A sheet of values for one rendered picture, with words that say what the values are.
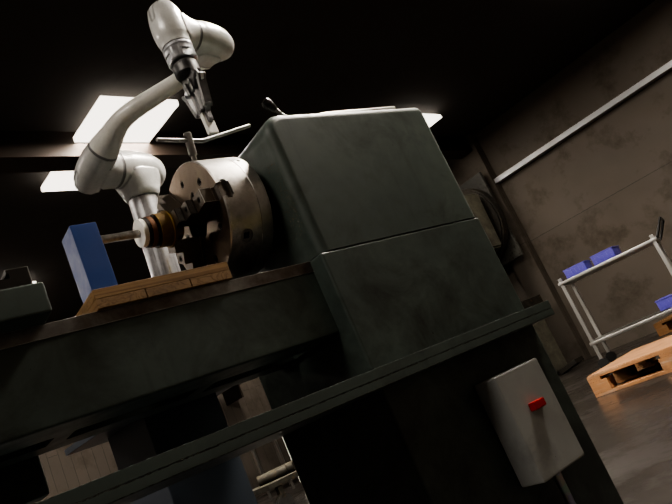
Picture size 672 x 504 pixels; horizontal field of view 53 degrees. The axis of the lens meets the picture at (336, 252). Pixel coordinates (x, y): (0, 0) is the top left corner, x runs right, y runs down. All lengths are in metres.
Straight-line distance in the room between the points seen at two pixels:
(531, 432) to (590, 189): 6.69
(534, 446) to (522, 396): 0.12
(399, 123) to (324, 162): 0.35
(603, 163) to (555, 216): 0.83
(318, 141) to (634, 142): 6.54
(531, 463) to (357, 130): 0.95
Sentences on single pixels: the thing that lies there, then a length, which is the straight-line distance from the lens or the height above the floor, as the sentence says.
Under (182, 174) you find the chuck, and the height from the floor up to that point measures 1.21.
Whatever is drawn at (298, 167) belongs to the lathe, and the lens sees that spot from 1.67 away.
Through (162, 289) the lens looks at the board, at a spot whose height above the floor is 0.87.
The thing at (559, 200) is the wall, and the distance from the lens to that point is 8.41.
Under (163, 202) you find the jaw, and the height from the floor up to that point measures 1.17.
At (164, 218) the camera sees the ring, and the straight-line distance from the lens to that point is 1.65.
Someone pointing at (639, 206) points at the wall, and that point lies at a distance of 8.08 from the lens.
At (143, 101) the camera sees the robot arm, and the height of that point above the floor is 1.63.
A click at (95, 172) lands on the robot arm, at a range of 2.33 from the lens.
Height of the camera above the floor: 0.49
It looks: 13 degrees up
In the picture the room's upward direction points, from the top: 24 degrees counter-clockwise
